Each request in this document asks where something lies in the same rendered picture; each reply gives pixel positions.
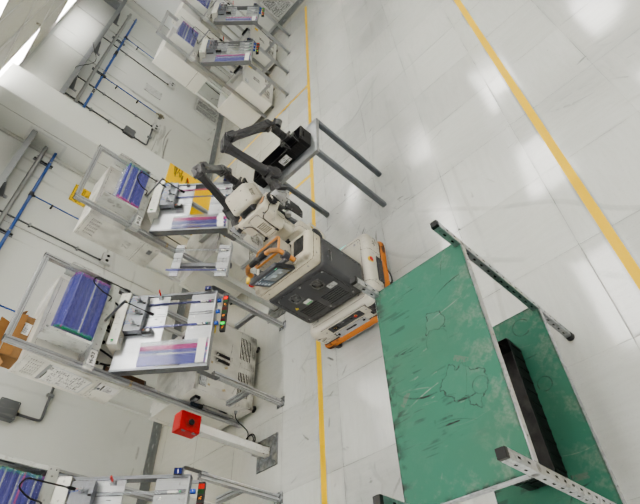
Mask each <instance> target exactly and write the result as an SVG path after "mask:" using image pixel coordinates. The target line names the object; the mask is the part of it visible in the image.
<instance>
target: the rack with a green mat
mask: <svg viewBox="0 0 640 504"><path fill-rule="evenodd" d="M430 226H431V229H432V230H434V231H435V232H436V233H437V234H439V235H440V236H441V237H442V238H443V239H445V240H446V241H447V242H448V243H450V244H451V245H449V246H448V247H446V248H445V249H443V250H442V251H440V252H439V253H437V254H436V255H434V256H433V257H431V258H429V259H428V260H426V261H425V262H423V263H422V264H420V265H419V266H417V267H416V268H414V269H413V270H411V271H410V272H408V273H407V274H405V275H403V276H402V277H400V278H399V279H397V280H396V281H394V282H393V283H391V284H390V285H388V286H387V287H385V288H384V289H382V290H381V291H377V290H376V289H374V288H373V287H371V286H370V285H368V284H367V283H365V282H364V281H362V280H361V279H359V278H358V277H356V276H354V277H352V278H351V279H350V284H351V285H353V286H354V287H356V288H357V289H359V290H360V291H362V292H364V293H365V294H367V295H368V296H370V297H371V298H373V299H375V304H376V311H377V318H378V325H379V332H380V339H381V345H382V352H383V359H384V366H385V373H386V380H387V387H388V394H389V401H390V408H391V415H392V421H393V428H394V435H395V442H396V449H397V456H398V463H399V470H400V477H401V484H402V490H403V497H404V502H402V501H399V500H396V499H393V498H390V497H388V496H385V495H382V494H377V495H375V496H373V497H372V498H373V504H458V503H460V502H463V501H466V500H469V499H472V498H475V497H478V496H481V495H484V494H487V493H490V492H493V491H494V495H495V498H496V502H497V504H627V503H626V501H625V499H624V496H623V494H622V492H621V490H620V487H619V485H618V483H617V480H616V478H615V476H614V474H613V471H612V469H611V467H610V465H609V462H608V460H607V458H606V456H605V453H604V451H603V449H602V446H601V444H600V442H599V440H598V437H597V435H596V433H595V431H594V428H593V426H592V424H591V422H590V419H589V417H588V415H587V413H586V410H585V408H584V406H583V403H582V401H581V399H580V397H579V394H578V392H577V390H576V388H575V385H574V383H573V381H572V379H571V376H570V374H569V372H568V369H567V367H566V365H565V363H564V360H563V358H562V356H561V354H560V351H559V349H558V347H557V345H556V342H555V340H554V338H553V336H552V333H551V331H550V329H549V326H548V324H549V325H550V326H552V327H553V328H554V329H555V330H556V331H558V332H559V333H560V334H561V335H563V336H564V337H565V338H566V339H567V340H568V341H572V340H574V338H575V336H574V334H573V333H572V332H570V331H569V330H568V329H566V328H565V327H564V326H563V325H562V324H560V323H559V322H558V321H557V320H556V319H554V318H553V317H552V316H551V315H550V314H548V313H547V312H546V311H545V310H544V309H542V308H541V307H540V306H539V305H538V304H536V303H535V302H534V301H533V300H532V299H530V298H529V297H528V296H527V295H526V294H524V293H523V292H522V291H521V290H520V289H519V288H517V287H516V286H515V285H514V284H513V283H511V282H510V281H509V280H508V279H507V278H505V277H504V276H503V275H502V274H501V273H499V272H498V271H497V270H496V269H495V268H493V267H492V266H491V265H490V264H489V263H487V262H486V261H485V260H484V259H483V258H481V257H480V256H479V255H478V254H477V253H475V252H474V251H473V250H472V249H471V248H469V247H468V246H467V245H466V244H465V243H463V242H462V241H461V240H460V239H459V238H458V237H456V236H455V235H454V234H453V233H452V232H450V231H449V230H448V229H447V228H446V227H444V226H443V225H442V224H441V223H440V222H438V221H437V220H434V221H433V222H431V223H430ZM469 260H470V261H472V262H473V263H474V264H475V265H477V266H478V267H479V268H480V269H482V270H483V271H484V272H485V273H486V274H488V275H489V276H490V277H491V278H493V279H494V280H495V281H496V282H497V283H499V284H500V285H501V286H502V287H504V288H505V289H506V290H507V291H509V292H510V293H511V294H512V295H513V296H515V297H516V298H517V299H518V300H520V301H521V302H522V303H523V304H525V305H526V306H527V307H528V308H527V309H525V310H523V311H521V312H519V313H517V314H515V315H514V316H512V317H510V318H508V319H506V320H504V321H502V322H500V323H498V324H497V325H495V326H493V327H492V325H491V322H490V319H489V316H488V313H487V310H486V307H485V304H484V301H483V298H482V296H481V293H480V290H479V287H478V284H477V281H476V278H475V275H474V272H473V269H472V266H471V263H470V261H469ZM547 323H548V324H547ZM504 338H507V339H509V340H510V342H512V343H513V344H514V345H515V346H517V347H518V348H519V349H520V350H521V351H522V352H521V353H522V356H523V358H524V360H525V364H526V366H527V369H528V371H529V374H530V377H531V380H532V382H533V383H534V384H533V385H534V388H535V390H536V393H537V394H538V398H539V401H540V404H541V405H542V409H543V411H544V414H545V417H546V418H547V422H548V425H549V427H550V429H551V431H552V432H551V433H552V435H553V438H554V441H555V443H556V444H557V445H556V446H557V449H558V451H559V454H560V456H561V457H562V462H563V465H564V467H565V470H566V471H567V475H568V478H566V477H564V476H562V475H560V474H558V473H556V472H554V471H552V470H550V469H548V468H546V467H544V466H543V465H541V464H539V462H538V459H537V456H536V453H535V450H534V447H533V444H532V441H531V438H530V435H529V433H528V430H527V427H526V424H525V421H524V418H523V415H522V412H521V409H520V406H519V403H518V400H517V398H516V395H515V392H514V389H513V386H512V383H511V380H510V377H509V374H508V371H507V368H506V365H505V363H504V360H503V357H502V354H501V351H500V348H499V345H498V341H500V340H502V339H504ZM531 478H535V479H537V480H539V481H541V482H543V483H545V484H547V486H544V487H541V488H539V489H535V490H532V491H528V490H526V489H523V488H521V487H518V486H517V487H516V486H514V485H513V484H516V483H519V482H522V481H525V480H528V479H531Z"/></svg>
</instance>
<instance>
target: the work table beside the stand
mask: <svg viewBox="0 0 640 504"><path fill-rule="evenodd" d="M305 129H306V130H307V131H308V132H309V133H311V146H310V147H309V148H308V149H307V150H306V151H305V152H303V153H302V154H301V155H300V156H299V157H298V158H297V159H296V160H295V161H294V162H292V163H291V164H290V165H289V166H288V167H287V168H286V169H285V170H284V171H282V172H281V177H280V178H278V179H279V182H280V183H282V185H286V186H288V189H287V190H288V191H289V192H291V193H292V194H294V195H295V196H297V197H298V198H299V199H301V200H302V201H304V202H305V203H306V204H308V205H309V206H311V207H312V208H313V209H315V210H316V211H318V212H319V213H321V214H322V215H323V216H325V217H326V218H327V217H328V216H329V212H327V211H326V210H325V209H323V208H322V207H320V206H319V205H318V204H316V203H315V202H313V201H312V200H311V199H309V198H308V197H307V196H305V195H304V194H302V193H301V192H300V191H298V190H297V189H295V188H294V187H293V186H291V185H290V184H288V183H287V182H286V181H287V180H288V179H289V178H290V177H292V176H293V175H294V174H295V173H296V172H297V171H298V170H299V169H301V168H302V167H303V166H304V165H305V164H306V163H307V162H308V161H310V160H311V159H312V158H313V157H314V156H315V155H317V156H318V157H319V158H320V159H322V160H323V161H324V162H326V163H327V164H328V165H329V166H331V167H332V168H333V169H334V170H336V171H337V172H338V173H340V174H341V175H342V176H343V177H345V178H346V179H347V180H348V181H350V182H351V183H352V184H354V185H355V186H356V187H357V188H359V189H360V190H361V191H362V192H364V193H365V194H366V195H368V196H369V197H370V198H371V199H373V200H374V201H375V202H376V203H378V204H379V205H380V206H382V207H383V208H384V207H385V206H386V205H387V204H386V202H385V201H384V200H383V199H382V198H380V197H379V196H378V195H377V194H375V193H374V192H373V191H372V190H370V189H369V188H368V187H367V186H365V185H364V184H363V183H362V182H360V181H359V180H358V179H357V178H355V177H354V176H353V175H352V174H350V173H349V172H348V171H347V170H345V169H344V168H343V167H342V166H340V165H339V164H338V163H337V162H335V161H334V160H333V159H332V158H330V157H329V156H328V155H327V154H325V153H324V152H323V151H322V150H320V149H319V129H320V130H322V131H323V132H324V133H325V134H327V135H328V136H329V137H330V138H331V139H333V140H334V141H335V142H336V143H337V144H339V145H340V146H341V147H342V148H343V149H345V150H346V151H347V152H348V153H349V154H351V155H352V156H353V157H354V158H356V159H357V160H358V161H359V162H360V163H362V164H363V165H364V166H365V167H366V168H368V169H369V170H370V171H371V172H372V173H374V174H375V175H376V176H377V177H380V176H381V175H382V173H381V172H380V171H379V170H378V169H377V168H376V167H375V166H373V165H372V164H371V163H370V162H369V161H367V160H366V159H365V158H364V157H363V156H361V155H360V154H359V153H358V152H357V151H355V150H354V149H353V148H352V147H351V146H349V145H348V144H347V143H346V142H345V141H344V140H342V139H341V138H340V137H339V136H338V135H336V134H335V133H334V132H333V131H332V130H330V129H329V128H328V127H327V126H326V125H324V124H323V123H322V122H321V121H320V120H318V119H317V118H315V119H314V120H313V121H312V122H311V123H310V124H309V125H308V126H307V127H306V128H305ZM259 190H260V191H261V193H262V194H264V193H266V192H268V193H269V192H270V186H269V185H267V186H266V187H265V188H262V187H261V186H260V188H259ZM288 220H289V221H290V222H291V223H292V224H295V223H296V222H298V221H297V220H296V219H294V218H293V217H290V218H288Z"/></svg>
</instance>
